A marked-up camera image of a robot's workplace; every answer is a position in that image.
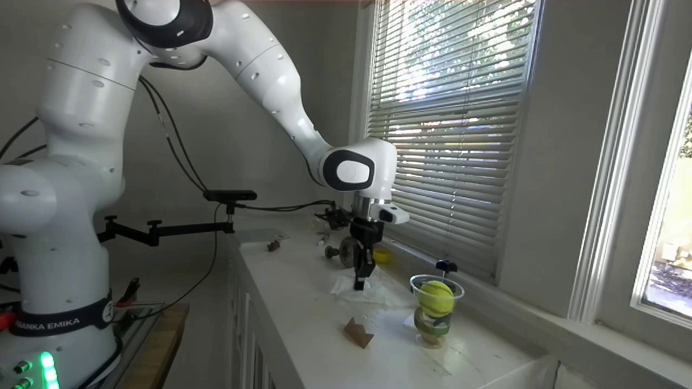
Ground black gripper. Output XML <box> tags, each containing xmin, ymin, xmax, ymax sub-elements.
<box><xmin>350</xmin><ymin>219</ymin><xmax>383</xmax><ymax>293</ymax></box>

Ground white paper towel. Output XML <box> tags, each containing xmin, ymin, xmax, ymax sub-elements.
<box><xmin>326</xmin><ymin>267</ymin><xmax>415</xmax><ymax>314</ymax></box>

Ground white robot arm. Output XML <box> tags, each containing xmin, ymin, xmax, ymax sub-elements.
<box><xmin>0</xmin><ymin>0</ymin><xmax>408</xmax><ymax>389</ymax></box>

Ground white cabinet under counter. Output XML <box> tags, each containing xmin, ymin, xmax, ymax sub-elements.
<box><xmin>226</xmin><ymin>247</ymin><xmax>303</xmax><ymax>389</ymax></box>

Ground yellow small object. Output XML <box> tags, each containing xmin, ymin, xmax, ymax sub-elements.
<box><xmin>373</xmin><ymin>249</ymin><xmax>393</xmax><ymax>267</ymax></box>

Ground brown wooden block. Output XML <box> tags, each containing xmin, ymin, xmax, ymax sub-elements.
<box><xmin>343</xmin><ymin>317</ymin><xmax>373</xmax><ymax>348</ymax></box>

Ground clear plastic cup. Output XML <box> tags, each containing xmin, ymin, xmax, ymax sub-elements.
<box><xmin>408</xmin><ymin>274</ymin><xmax>464</xmax><ymax>346</ymax></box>

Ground yellow-green tennis ball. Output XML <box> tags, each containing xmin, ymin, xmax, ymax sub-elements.
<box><xmin>420</xmin><ymin>282</ymin><xmax>453</xmax><ymax>317</ymax></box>

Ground small dark blue clip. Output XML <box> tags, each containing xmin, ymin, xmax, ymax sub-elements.
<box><xmin>435</xmin><ymin>260</ymin><xmax>458</xmax><ymax>277</ymax></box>

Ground small dark brown object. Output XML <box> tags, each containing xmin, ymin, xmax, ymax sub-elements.
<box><xmin>266</xmin><ymin>241</ymin><xmax>282</xmax><ymax>254</ymax></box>

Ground white window blinds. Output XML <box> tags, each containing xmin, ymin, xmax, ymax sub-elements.
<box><xmin>368</xmin><ymin>0</ymin><xmax>543</xmax><ymax>279</ymax></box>

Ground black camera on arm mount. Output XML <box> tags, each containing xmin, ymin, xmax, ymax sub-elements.
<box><xmin>98</xmin><ymin>191</ymin><xmax>257</xmax><ymax>247</ymax></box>

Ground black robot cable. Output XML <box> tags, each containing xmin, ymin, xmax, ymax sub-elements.
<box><xmin>0</xmin><ymin>72</ymin><xmax>341</xmax><ymax>219</ymax></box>

